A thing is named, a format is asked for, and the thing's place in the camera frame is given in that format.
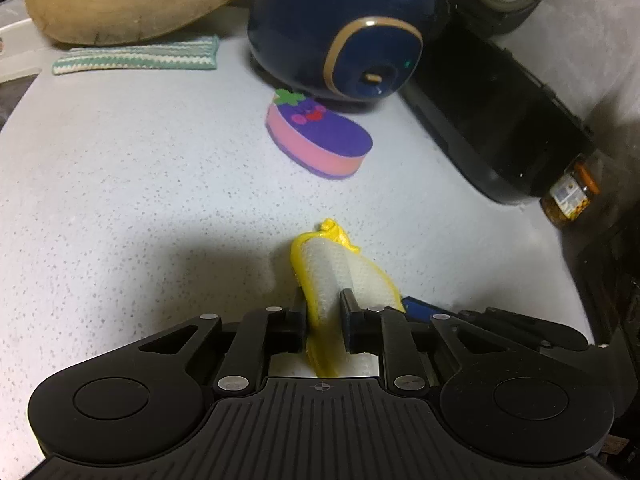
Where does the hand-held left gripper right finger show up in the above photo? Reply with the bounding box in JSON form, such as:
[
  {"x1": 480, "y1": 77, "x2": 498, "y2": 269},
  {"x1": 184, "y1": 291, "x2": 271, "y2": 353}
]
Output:
[{"x1": 340, "y1": 289, "x2": 507, "y2": 399}]

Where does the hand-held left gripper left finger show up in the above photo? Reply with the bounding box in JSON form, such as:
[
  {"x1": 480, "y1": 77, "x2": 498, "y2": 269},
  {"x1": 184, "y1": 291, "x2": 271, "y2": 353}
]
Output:
[{"x1": 139, "y1": 290, "x2": 309, "y2": 399}]

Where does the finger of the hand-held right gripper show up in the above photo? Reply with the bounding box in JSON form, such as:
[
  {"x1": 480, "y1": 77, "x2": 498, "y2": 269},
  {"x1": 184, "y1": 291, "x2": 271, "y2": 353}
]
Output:
[{"x1": 400, "y1": 296, "x2": 482, "y2": 332}]

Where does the yellow-rimmed white scrubber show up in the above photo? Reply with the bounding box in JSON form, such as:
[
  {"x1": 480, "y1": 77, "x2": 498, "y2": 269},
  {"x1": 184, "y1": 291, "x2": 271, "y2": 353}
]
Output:
[{"x1": 290, "y1": 218, "x2": 405, "y2": 378}]

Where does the glass jar with orange lid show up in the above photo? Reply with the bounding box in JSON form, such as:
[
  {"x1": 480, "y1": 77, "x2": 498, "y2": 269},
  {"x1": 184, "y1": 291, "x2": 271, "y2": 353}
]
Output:
[{"x1": 540, "y1": 160, "x2": 601, "y2": 226}]

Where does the purple and pink sponge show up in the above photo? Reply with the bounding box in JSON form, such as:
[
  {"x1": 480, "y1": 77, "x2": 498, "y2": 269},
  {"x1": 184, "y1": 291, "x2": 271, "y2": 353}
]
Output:
[{"x1": 265, "y1": 89, "x2": 375, "y2": 181}]

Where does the black rice cooker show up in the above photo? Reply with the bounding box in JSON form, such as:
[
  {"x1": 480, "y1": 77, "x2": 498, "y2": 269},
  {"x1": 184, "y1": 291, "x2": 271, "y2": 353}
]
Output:
[{"x1": 400, "y1": 0, "x2": 599, "y2": 206}]

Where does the navy blue electric cooker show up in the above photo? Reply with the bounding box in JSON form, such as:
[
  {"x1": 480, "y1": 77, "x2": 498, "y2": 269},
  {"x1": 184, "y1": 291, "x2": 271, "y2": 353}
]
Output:
[{"x1": 247, "y1": 0, "x2": 438, "y2": 106}]

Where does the green striped knitted dishcloth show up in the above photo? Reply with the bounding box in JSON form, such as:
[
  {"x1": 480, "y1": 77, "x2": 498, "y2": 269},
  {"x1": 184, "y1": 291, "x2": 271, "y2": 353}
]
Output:
[{"x1": 51, "y1": 35, "x2": 221, "y2": 76}]

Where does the round wooden cutting board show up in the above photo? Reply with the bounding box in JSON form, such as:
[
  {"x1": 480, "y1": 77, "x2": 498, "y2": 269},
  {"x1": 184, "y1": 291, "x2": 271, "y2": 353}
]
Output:
[{"x1": 24, "y1": 0, "x2": 273, "y2": 46}]

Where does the white plastic tray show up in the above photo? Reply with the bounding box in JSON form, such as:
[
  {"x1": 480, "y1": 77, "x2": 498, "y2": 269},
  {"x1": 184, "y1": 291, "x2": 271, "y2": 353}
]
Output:
[{"x1": 0, "y1": 0, "x2": 44, "y2": 83}]

